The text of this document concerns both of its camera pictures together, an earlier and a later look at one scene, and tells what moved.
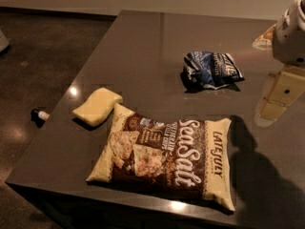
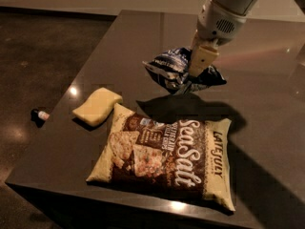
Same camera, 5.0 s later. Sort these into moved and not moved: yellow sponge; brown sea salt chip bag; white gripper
Moved: white gripper
Not moved: yellow sponge; brown sea salt chip bag
